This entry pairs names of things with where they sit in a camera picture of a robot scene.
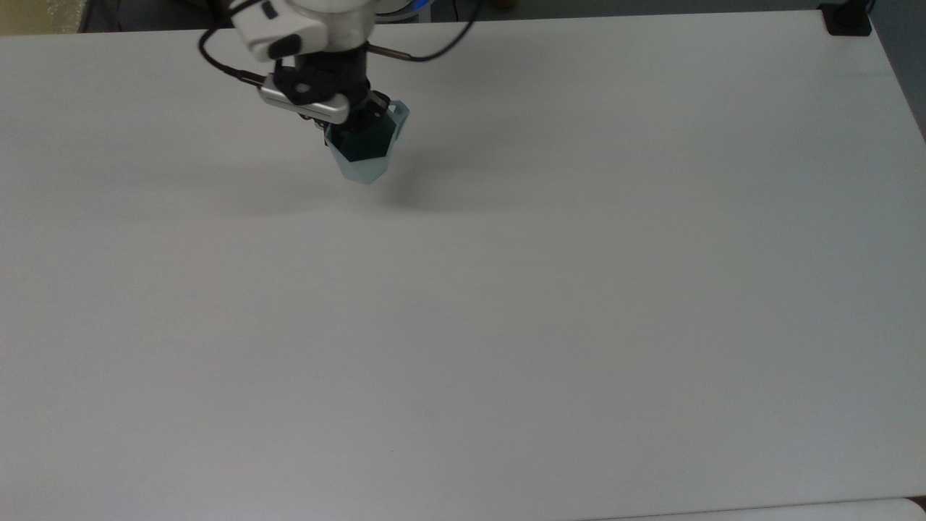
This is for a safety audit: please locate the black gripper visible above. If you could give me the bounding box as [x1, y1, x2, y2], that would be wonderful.
[273, 49, 395, 138]

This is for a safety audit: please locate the light blue faceted cup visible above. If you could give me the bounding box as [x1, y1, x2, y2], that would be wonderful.
[323, 100, 411, 186]

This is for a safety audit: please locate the beige panel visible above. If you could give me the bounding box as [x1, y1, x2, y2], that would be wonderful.
[0, 0, 89, 36]

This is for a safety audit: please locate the black table clamp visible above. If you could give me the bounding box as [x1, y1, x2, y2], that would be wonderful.
[818, 0, 875, 37]

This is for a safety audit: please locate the white adjacent table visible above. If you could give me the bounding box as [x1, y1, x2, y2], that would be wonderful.
[593, 497, 926, 521]

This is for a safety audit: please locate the silver gripper-mounted camera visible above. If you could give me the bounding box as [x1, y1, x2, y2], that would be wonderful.
[258, 72, 351, 124]

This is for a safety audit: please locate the thin black cable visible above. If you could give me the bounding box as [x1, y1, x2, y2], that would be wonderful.
[368, 0, 484, 64]

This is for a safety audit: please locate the black camera cable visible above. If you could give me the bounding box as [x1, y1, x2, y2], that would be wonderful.
[197, 0, 292, 89]

